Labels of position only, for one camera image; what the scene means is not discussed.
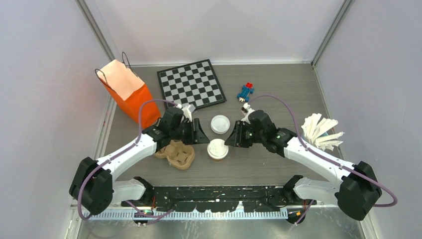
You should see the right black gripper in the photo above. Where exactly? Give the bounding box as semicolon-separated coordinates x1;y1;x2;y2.
224;120;265;148

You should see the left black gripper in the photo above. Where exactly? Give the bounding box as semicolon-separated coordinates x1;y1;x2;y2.
170;118;209;145

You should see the white plastic cup lid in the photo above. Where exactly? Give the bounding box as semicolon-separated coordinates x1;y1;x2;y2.
210;115;230;134

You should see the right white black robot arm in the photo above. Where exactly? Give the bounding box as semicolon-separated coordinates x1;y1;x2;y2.
224;110;382;221

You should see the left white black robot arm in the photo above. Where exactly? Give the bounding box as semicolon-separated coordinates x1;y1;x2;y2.
69;105;210;220

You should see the brown pulp cup carrier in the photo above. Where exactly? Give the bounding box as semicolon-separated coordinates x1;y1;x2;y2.
154;140;196;170

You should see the black white chessboard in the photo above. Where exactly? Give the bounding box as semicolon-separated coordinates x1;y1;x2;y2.
157;59;227;109

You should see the orange paper bag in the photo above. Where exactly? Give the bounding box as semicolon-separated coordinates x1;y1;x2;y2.
95;52;161;128

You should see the white paper-wrapped straws bundle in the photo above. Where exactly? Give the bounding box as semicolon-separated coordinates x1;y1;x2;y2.
301;114;344;151

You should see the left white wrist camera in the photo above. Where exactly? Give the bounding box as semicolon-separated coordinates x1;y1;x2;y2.
176;104;196;122

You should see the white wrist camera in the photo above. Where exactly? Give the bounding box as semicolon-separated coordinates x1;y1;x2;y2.
241;103;255;124
176;104;196;122

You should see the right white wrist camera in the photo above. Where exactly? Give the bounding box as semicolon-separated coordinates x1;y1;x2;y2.
241;103;255;124

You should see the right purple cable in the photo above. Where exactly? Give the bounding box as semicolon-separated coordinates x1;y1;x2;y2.
249;95;398;208

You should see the purple cable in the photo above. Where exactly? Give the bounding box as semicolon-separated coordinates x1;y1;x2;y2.
77;99;182;227
249;95;398;208

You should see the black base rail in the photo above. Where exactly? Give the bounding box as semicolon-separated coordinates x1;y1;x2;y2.
130;186;310;213

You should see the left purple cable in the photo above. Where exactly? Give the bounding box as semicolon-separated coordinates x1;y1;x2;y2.
77;99;182;227

